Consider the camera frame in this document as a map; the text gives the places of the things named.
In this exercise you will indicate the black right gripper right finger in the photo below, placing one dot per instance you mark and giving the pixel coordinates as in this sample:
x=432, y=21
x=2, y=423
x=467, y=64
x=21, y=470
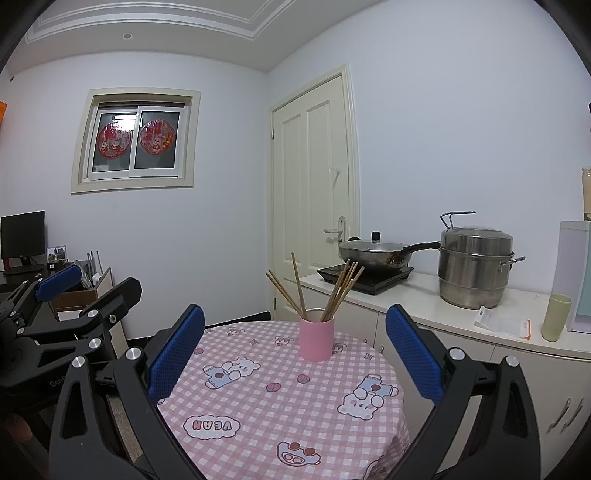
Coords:
x=504, y=441

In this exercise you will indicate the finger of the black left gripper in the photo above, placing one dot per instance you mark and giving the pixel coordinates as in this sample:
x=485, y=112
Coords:
x=99, y=320
x=24, y=303

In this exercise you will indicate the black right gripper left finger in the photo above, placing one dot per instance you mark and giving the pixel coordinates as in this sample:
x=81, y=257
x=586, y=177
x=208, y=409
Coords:
x=85, y=443

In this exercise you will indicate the black computer monitor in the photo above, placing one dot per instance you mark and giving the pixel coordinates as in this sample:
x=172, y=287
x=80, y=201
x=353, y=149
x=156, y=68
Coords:
x=23, y=237

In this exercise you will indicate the pink checkered tablecloth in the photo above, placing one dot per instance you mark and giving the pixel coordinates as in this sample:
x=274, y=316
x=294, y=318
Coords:
x=246, y=406

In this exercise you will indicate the light green cup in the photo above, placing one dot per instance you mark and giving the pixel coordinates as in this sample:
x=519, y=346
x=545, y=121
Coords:
x=558, y=310

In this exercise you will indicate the pink cup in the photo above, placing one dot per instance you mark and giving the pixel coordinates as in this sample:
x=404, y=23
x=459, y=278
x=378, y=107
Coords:
x=316, y=336

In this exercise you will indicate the stainless steel steamer pot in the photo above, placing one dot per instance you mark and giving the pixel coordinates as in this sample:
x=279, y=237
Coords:
x=474, y=264

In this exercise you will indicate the window with red decorations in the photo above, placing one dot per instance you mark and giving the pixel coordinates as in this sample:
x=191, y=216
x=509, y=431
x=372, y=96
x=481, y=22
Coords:
x=136, y=138

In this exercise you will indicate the black induction cooktop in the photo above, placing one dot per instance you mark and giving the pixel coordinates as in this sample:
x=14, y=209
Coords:
x=373, y=281

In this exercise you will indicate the wooden chopstick leaning in cup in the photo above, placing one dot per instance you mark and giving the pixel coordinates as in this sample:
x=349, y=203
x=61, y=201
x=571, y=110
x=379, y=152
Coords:
x=335, y=292

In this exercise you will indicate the black wok with lid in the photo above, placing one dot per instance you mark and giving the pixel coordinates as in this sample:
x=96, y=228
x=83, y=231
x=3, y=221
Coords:
x=377, y=254

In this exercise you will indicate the white door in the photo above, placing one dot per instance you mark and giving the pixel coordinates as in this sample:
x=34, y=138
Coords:
x=314, y=177

